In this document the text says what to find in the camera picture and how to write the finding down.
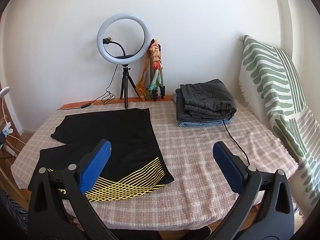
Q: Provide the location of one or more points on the orange wooden frame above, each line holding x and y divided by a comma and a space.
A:
75, 104

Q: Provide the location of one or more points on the folded dark grey pants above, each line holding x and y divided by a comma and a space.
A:
182, 116

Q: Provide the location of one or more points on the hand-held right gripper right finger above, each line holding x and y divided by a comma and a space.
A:
228, 168

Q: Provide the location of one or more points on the black pants with yellow pattern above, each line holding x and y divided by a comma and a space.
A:
120, 135

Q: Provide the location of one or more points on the white desk lamp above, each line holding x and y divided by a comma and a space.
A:
5, 91

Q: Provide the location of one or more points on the black striped cloth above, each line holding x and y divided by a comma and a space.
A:
12, 212

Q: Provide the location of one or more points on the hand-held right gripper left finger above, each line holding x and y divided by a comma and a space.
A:
96, 166

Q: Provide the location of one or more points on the folded silver black tripod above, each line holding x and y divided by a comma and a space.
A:
162, 90

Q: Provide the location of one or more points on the green striped white pillow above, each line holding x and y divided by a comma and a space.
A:
300, 140
270, 75

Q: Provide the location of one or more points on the black gooseneck phone holder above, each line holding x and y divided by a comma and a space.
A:
118, 44

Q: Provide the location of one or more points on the small black tripod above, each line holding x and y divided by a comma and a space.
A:
125, 87

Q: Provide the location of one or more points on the colourful orange scarf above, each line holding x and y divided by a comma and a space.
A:
156, 55

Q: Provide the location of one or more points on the pink checked blanket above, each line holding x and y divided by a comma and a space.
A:
200, 155

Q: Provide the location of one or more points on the folded blue jeans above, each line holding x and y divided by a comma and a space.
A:
197, 124

